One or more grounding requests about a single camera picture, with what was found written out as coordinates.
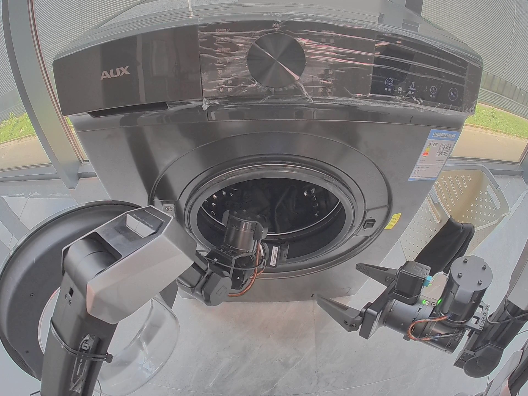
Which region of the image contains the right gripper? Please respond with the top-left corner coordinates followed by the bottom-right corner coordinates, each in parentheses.
top-left (316, 263), bottom-right (440, 340)

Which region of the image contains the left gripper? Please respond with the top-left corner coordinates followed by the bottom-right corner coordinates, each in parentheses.
top-left (222, 210), bottom-right (268, 251)

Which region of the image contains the heap of dark clothes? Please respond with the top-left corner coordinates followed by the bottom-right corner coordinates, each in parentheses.
top-left (264, 183), bottom-right (316, 232)

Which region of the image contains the grey washing machine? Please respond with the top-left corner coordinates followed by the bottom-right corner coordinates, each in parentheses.
top-left (52, 0), bottom-right (484, 303)

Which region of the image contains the cream laundry basket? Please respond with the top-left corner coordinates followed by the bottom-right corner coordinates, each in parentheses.
top-left (399, 167), bottom-right (509, 272)

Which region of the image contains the washing machine door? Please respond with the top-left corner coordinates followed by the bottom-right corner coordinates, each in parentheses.
top-left (0, 198), bottom-right (182, 389)

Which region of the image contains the black garment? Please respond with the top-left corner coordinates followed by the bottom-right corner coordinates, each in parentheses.
top-left (414, 216), bottom-right (476, 276)

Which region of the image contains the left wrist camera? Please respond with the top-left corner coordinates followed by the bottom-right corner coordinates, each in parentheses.
top-left (264, 242), bottom-right (290, 270)

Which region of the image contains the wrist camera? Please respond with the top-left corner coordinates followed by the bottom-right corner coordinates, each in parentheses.
top-left (389, 261), bottom-right (433, 304)
top-left (264, 242), bottom-right (290, 270)

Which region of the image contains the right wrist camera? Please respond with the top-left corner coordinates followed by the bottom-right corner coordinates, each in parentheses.
top-left (389, 261), bottom-right (433, 304)

